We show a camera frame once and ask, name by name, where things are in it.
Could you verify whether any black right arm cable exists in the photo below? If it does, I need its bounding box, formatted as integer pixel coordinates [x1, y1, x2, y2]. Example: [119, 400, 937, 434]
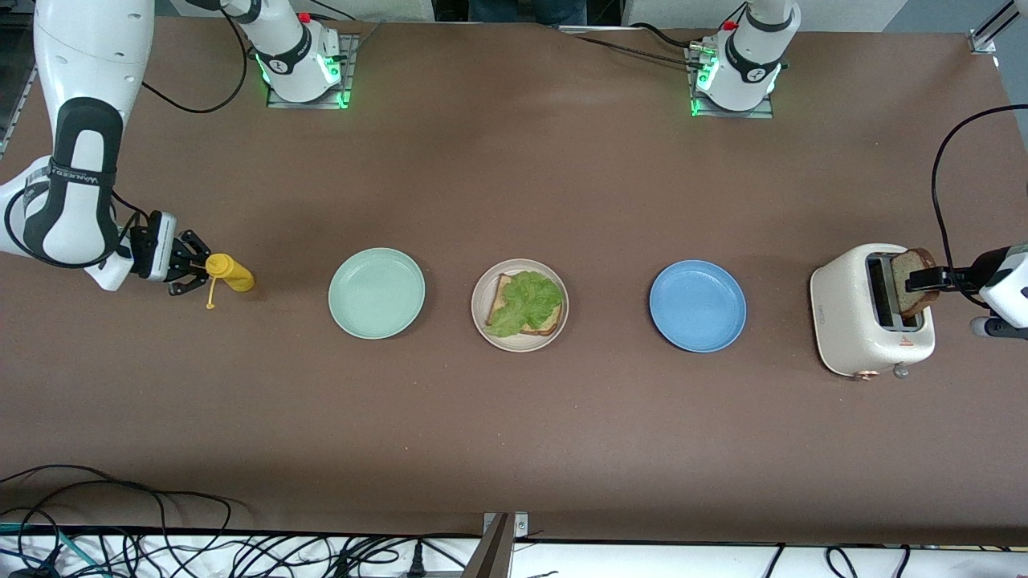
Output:
[0, 8, 250, 270]

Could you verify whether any aluminium profile rail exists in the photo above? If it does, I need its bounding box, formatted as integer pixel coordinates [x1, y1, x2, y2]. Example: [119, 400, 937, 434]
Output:
[968, 0, 1028, 57]

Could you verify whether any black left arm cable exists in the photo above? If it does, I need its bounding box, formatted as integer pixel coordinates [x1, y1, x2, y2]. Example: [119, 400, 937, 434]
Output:
[932, 104, 1028, 310]

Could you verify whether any beige round plate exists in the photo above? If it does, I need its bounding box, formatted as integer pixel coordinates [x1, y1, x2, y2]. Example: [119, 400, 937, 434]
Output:
[471, 258, 570, 353]

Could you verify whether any blue round plate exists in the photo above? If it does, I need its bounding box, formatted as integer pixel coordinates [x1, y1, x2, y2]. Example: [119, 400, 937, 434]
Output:
[649, 259, 748, 354]

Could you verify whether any teal cable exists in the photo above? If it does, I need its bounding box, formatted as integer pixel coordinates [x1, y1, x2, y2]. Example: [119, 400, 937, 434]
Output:
[0, 522, 93, 577]

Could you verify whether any brown toast bread slice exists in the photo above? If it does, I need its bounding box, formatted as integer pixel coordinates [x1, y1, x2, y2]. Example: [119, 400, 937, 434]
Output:
[486, 274, 563, 337]
[891, 247, 941, 318]

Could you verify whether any aluminium frame rack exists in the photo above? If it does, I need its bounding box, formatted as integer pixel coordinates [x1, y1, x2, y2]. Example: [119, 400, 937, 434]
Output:
[0, 16, 39, 157]

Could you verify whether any mint green round plate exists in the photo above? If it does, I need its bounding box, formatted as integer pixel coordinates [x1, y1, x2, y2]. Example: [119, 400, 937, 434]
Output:
[328, 247, 426, 340]

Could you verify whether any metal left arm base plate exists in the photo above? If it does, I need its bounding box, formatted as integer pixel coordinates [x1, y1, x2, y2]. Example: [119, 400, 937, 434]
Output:
[687, 44, 776, 120]

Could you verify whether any small metal bracket plate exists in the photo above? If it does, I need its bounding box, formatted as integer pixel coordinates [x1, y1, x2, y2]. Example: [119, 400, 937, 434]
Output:
[482, 511, 531, 540]

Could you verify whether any black braided cable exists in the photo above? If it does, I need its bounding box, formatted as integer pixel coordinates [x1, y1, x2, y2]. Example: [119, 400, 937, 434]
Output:
[562, 22, 708, 69]

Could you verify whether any yellow mustard squeeze bottle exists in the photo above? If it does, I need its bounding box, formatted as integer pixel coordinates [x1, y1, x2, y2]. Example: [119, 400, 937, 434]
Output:
[205, 253, 256, 311]

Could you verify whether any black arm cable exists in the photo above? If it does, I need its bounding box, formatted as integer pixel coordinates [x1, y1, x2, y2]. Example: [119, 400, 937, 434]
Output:
[0, 8, 250, 270]
[932, 104, 1028, 310]

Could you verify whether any white two-slot toaster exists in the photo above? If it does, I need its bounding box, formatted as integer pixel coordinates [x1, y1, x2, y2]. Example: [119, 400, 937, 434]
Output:
[810, 243, 937, 381]

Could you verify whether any long black looping cable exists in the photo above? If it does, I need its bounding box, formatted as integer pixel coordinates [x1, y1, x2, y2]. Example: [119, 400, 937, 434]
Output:
[0, 464, 234, 555]

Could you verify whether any person in blue jeans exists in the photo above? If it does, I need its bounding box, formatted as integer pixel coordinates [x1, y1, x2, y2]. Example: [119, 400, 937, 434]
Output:
[470, 0, 587, 25]

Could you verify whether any grey metal post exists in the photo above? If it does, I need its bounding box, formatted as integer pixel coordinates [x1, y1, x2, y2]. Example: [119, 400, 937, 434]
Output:
[462, 514, 515, 578]

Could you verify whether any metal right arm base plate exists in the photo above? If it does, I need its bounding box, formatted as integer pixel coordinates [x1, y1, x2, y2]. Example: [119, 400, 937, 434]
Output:
[265, 32, 359, 110]

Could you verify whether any green lettuce leaf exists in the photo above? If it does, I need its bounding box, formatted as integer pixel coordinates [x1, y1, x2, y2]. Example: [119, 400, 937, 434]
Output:
[485, 271, 564, 339]

